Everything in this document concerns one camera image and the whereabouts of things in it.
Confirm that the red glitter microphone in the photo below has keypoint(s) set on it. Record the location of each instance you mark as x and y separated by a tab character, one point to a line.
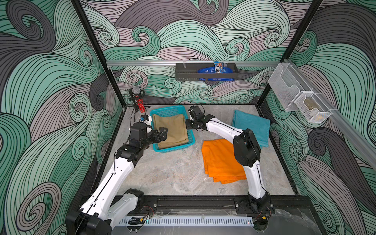
137	95

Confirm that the black corner frame post right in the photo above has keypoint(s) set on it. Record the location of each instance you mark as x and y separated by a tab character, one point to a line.
302	27

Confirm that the black corner frame post left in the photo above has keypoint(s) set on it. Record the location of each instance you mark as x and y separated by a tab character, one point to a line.
93	40

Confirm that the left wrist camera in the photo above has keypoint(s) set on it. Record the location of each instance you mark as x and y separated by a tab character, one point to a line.
147	120

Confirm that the aluminium rail wall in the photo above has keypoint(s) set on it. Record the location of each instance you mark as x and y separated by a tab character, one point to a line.
113	63
351	134

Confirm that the white slotted cable duct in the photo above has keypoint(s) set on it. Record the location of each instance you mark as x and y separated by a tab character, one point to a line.
207	221

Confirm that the khaki pants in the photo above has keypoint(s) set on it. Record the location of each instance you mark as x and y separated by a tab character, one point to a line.
177	132

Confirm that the aluminium rail right wall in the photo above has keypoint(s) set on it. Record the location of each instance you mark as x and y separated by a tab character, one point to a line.
351	134

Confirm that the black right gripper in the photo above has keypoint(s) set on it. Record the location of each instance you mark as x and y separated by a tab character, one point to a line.
191	123

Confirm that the teal cloth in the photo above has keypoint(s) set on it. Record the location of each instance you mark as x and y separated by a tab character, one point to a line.
259	125

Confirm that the small clear plastic bin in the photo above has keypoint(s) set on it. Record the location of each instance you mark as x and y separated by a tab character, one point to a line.
312	107

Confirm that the black wall shelf tray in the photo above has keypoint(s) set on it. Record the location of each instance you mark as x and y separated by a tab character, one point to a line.
189	72

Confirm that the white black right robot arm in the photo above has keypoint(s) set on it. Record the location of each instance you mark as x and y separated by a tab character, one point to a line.
247	153

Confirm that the teal plastic basket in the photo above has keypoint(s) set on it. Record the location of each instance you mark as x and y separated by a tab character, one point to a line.
169	112

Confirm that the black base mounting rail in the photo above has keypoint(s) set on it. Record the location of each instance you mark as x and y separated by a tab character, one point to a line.
238	203

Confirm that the aluminium rail back wall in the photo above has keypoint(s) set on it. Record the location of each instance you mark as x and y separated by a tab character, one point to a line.
113	63

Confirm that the black corner frame post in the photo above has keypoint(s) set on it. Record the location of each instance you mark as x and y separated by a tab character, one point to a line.
302	27
93	40

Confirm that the blue snack package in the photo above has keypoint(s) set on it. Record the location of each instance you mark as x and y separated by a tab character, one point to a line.
217	68

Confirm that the black microphone tripod stand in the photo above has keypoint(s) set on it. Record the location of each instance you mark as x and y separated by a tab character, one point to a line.
133	105

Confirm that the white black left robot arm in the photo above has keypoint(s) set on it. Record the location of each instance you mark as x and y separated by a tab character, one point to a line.
99	215

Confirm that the clear plastic wall bin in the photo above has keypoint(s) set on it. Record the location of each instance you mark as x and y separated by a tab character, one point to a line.
285	85

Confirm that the orange cloth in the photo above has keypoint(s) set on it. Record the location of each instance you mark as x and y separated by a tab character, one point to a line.
220	163

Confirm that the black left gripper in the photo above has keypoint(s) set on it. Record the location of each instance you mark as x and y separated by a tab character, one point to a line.
161	135

